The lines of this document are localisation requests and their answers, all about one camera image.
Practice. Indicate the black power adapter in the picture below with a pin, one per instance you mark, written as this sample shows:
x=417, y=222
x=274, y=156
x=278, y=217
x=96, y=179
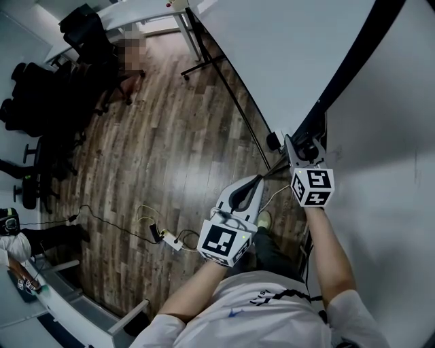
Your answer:
x=154, y=232

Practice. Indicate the person's left forearm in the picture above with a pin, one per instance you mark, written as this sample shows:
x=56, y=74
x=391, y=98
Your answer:
x=193, y=289

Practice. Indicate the black office chair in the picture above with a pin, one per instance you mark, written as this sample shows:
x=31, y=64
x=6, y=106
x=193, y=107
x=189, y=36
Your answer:
x=10, y=115
x=44, y=102
x=44, y=163
x=91, y=44

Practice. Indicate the white power strip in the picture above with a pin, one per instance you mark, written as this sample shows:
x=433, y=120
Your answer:
x=171, y=242

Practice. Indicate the grey office desk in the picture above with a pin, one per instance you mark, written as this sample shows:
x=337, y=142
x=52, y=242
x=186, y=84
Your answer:
x=68, y=316

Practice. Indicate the white office desk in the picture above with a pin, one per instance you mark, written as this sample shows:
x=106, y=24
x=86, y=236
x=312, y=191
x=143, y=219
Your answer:
x=136, y=13

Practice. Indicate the person's black trousers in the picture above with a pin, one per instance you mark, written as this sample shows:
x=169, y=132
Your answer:
x=272, y=251

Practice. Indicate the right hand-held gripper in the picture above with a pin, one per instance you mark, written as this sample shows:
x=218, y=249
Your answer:
x=312, y=187

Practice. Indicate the person in white shirt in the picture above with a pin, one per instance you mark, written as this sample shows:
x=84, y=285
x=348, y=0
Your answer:
x=265, y=323

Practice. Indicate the person's right forearm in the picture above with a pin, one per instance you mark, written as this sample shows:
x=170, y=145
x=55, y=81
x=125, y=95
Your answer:
x=326, y=255

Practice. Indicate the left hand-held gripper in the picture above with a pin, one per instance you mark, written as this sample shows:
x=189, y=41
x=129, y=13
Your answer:
x=221, y=244

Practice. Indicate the person's beige shoe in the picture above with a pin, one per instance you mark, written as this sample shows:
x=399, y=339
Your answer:
x=264, y=219

